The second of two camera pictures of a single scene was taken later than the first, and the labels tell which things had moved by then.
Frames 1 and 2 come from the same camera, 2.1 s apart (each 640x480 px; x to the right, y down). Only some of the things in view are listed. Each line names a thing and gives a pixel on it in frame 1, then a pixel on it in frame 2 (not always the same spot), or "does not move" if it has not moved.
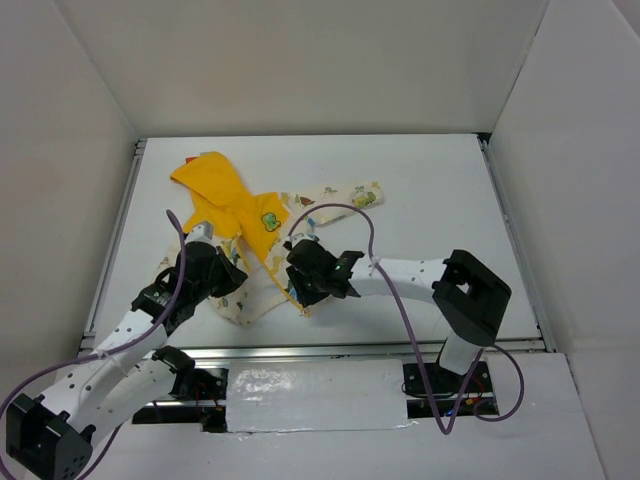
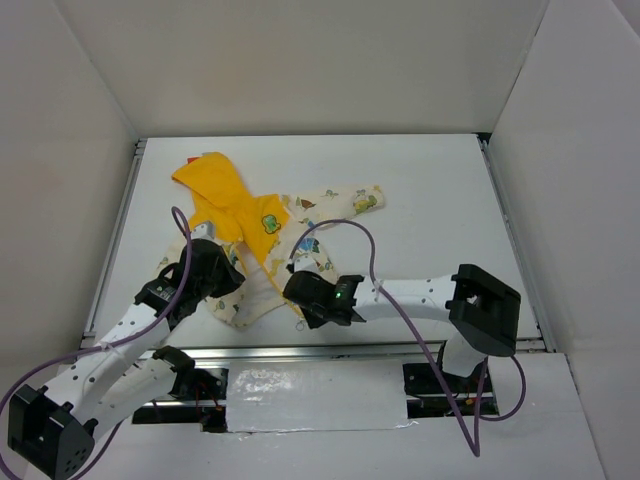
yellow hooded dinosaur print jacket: [257, 228] does not move
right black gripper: [298, 282] to [298, 288]
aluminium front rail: [363, 350] does not move
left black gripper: [226, 273] does not move
